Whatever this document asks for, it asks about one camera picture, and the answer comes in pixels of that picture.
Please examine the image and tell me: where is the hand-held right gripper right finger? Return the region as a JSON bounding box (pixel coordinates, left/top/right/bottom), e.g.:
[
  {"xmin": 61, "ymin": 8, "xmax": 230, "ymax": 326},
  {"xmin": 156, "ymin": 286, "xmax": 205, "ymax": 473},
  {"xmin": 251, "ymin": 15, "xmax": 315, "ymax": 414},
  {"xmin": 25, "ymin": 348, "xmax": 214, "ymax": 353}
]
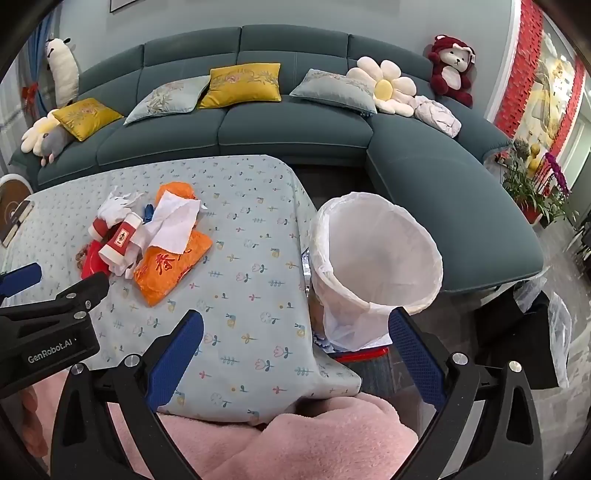
[{"xmin": 388, "ymin": 307, "xmax": 550, "ymax": 480}]

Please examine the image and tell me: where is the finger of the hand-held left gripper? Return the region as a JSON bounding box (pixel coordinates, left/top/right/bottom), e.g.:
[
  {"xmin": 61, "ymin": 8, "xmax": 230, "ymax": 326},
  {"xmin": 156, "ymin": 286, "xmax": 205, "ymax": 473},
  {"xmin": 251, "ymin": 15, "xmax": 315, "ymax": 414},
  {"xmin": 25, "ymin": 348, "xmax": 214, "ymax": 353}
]
[
  {"xmin": 39, "ymin": 271, "xmax": 112, "ymax": 324},
  {"xmin": 0, "ymin": 262, "xmax": 43, "ymax": 309}
]

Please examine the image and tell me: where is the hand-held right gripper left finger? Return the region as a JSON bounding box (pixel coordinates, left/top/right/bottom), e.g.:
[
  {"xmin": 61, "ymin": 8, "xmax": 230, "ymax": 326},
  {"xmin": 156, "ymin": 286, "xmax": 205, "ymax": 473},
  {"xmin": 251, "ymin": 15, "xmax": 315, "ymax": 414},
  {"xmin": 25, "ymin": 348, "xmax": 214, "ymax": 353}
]
[{"xmin": 48, "ymin": 309, "xmax": 205, "ymax": 480}]

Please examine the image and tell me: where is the orange plastic bag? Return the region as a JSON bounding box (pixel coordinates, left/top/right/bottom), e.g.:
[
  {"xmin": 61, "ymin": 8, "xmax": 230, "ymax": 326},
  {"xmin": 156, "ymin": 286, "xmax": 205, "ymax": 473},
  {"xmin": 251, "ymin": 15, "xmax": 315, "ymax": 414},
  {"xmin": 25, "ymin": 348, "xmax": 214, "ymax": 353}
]
[{"xmin": 134, "ymin": 181, "xmax": 214, "ymax": 308}]

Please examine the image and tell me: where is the white knit glove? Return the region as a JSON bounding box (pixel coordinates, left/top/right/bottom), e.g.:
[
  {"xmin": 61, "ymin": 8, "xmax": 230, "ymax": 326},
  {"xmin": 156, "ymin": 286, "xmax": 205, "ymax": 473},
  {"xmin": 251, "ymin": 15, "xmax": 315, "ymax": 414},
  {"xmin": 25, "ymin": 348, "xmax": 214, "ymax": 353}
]
[{"xmin": 97, "ymin": 187, "xmax": 145, "ymax": 227}]

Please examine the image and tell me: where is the trash bin with white liner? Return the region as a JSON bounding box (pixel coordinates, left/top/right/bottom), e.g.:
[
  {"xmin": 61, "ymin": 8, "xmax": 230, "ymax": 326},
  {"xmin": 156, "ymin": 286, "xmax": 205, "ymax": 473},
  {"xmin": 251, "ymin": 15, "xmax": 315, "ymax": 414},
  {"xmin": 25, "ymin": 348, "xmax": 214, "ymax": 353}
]
[{"xmin": 309, "ymin": 191, "xmax": 444, "ymax": 352}]

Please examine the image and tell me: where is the red plastic basket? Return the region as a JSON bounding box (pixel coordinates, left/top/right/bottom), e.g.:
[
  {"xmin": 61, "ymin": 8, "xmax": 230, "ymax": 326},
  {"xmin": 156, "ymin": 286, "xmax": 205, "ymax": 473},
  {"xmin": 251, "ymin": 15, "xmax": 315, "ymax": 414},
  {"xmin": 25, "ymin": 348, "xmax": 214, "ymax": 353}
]
[{"xmin": 332, "ymin": 346, "xmax": 393, "ymax": 366}]

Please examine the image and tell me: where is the red and white paper cup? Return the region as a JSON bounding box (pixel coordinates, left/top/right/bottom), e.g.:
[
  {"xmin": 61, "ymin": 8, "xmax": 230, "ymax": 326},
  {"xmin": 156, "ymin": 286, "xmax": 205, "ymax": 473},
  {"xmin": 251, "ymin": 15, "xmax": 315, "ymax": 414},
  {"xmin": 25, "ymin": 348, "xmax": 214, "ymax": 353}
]
[{"xmin": 98, "ymin": 213, "xmax": 143, "ymax": 265}]

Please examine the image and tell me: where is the white crumpled tissue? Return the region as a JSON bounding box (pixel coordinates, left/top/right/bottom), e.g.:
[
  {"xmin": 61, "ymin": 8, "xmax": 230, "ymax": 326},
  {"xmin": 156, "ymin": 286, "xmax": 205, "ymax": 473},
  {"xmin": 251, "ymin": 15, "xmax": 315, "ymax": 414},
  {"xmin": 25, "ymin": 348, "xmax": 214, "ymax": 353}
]
[{"xmin": 139, "ymin": 193, "xmax": 202, "ymax": 254}]

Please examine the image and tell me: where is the floral light blue tablecloth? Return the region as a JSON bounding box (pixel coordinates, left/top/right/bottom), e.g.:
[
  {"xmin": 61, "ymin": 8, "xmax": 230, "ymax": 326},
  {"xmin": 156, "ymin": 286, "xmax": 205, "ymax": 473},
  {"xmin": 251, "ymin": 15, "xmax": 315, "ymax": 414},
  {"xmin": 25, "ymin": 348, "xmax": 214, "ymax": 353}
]
[{"xmin": 0, "ymin": 154, "xmax": 363, "ymax": 425}]

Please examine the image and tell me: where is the pink fleece blanket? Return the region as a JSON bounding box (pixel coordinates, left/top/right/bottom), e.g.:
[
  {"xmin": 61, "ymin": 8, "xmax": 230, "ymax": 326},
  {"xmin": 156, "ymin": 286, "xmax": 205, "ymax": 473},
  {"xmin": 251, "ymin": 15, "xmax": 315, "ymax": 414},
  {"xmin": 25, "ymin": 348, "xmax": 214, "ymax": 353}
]
[{"xmin": 23, "ymin": 369, "xmax": 421, "ymax": 480}]

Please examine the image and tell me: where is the grey plush toy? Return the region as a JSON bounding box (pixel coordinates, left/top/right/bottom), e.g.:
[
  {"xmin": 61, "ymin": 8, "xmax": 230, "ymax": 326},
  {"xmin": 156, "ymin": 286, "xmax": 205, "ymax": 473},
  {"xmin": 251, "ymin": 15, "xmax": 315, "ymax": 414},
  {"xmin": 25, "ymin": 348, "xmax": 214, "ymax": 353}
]
[{"xmin": 34, "ymin": 127, "xmax": 75, "ymax": 167}]

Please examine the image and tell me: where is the white daisy plush cushion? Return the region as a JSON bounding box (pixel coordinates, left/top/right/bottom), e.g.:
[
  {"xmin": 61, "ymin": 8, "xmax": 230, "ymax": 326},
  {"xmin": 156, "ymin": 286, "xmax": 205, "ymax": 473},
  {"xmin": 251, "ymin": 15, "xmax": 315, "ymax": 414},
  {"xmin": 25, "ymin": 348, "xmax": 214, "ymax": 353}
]
[
  {"xmin": 21, "ymin": 115, "xmax": 63, "ymax": 154},
  {"xmin": 346, "ymin": 56, "xmax": 419, "ymax": 116}
]

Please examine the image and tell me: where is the clear plastic bag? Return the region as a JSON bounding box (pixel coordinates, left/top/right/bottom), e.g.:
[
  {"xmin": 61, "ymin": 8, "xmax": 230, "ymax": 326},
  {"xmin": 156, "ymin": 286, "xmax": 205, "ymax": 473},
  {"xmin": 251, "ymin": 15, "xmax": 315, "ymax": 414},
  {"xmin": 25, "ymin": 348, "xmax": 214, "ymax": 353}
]
[{"xmin": 517, "ymin": 272, "xmax": 573, "ymax": 388}]

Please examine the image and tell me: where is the yellow embroidered cushion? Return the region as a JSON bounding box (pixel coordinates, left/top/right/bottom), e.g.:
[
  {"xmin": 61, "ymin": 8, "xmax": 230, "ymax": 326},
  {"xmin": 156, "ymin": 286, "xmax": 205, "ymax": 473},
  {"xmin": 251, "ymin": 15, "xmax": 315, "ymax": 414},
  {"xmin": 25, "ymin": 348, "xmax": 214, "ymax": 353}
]
[
  {"xmin": 198, "ymin": 63, "xmax": 282, "ymax": 110},
  {"xmin": 52, "ymin": 98, "xmax": 124, "ymax": 142}
]

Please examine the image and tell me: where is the green potted plant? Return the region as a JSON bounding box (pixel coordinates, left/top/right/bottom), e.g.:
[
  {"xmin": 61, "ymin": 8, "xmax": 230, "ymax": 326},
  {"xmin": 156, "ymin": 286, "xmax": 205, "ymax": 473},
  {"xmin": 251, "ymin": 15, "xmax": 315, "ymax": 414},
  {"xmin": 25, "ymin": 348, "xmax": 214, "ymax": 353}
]
[{"xmin": 501, "ymin": 138, "xmax": 578, "ymax": 227}]

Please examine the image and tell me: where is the long white plush toy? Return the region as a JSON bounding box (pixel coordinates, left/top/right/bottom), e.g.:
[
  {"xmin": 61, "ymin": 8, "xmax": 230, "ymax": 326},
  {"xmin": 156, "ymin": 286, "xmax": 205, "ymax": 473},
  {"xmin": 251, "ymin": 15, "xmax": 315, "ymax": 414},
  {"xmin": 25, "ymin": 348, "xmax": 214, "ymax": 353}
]
[{"xmin": 45, "ymin": 37, "xmax": 80, "ymax": 108}]

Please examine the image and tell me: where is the light blue embroidered cushion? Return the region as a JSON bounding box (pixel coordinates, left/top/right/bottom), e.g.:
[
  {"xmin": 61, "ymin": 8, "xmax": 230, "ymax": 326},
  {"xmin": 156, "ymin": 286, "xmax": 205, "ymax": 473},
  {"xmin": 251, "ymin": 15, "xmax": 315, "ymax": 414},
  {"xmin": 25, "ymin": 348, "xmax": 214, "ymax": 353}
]
[
  {"xmin": 124, "ymin": 75, "xmax": 212, "ymax": 126},
  {"xmin": 289, "ymin": 69, "xmax": 378, "ymax": 116}
]

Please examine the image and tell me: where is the blue curtain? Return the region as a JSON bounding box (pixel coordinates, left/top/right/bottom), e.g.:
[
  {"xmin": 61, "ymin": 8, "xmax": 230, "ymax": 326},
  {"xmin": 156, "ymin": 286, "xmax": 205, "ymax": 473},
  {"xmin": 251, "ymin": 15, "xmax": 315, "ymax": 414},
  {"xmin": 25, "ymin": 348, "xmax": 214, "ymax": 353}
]
[{"xmin": 21, "ymin": 18, "xmax": 52, "ymax": 125}]

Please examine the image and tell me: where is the purple orchid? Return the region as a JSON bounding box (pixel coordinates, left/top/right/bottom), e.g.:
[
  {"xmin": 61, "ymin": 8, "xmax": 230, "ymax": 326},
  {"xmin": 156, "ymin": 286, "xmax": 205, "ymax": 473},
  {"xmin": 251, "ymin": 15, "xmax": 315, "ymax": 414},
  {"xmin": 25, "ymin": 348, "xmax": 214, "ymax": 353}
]
[{"xmin": 545, "ymin": 152, "xmax": 573, "ymax": 195}]

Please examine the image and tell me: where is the teal corner sofa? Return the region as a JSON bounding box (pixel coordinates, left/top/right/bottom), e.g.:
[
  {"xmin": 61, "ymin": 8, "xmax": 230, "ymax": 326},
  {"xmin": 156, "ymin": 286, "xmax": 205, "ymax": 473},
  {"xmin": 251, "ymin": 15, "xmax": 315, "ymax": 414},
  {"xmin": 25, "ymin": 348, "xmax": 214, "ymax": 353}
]
[{"xmin": 9, "ymin": 24, "xmax": 546, "ymax": 294}]

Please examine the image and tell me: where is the red bear plush toy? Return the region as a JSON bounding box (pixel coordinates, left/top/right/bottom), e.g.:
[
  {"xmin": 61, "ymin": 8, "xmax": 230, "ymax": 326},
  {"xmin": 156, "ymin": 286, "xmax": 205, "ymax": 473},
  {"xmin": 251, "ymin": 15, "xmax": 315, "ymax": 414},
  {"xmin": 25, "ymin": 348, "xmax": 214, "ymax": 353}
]
[{"xmin": 427, "ymin": 34, "xmax": 476, "ymax": 109}]

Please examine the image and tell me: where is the red wall decoration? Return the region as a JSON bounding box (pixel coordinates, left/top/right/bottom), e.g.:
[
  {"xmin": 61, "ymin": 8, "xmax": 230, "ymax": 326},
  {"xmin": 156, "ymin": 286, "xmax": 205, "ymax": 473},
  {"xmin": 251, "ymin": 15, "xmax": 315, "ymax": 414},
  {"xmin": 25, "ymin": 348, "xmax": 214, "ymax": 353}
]
[{"xmin": 494, "ymin": 0, "xmax": 587, "ymax": 158}]

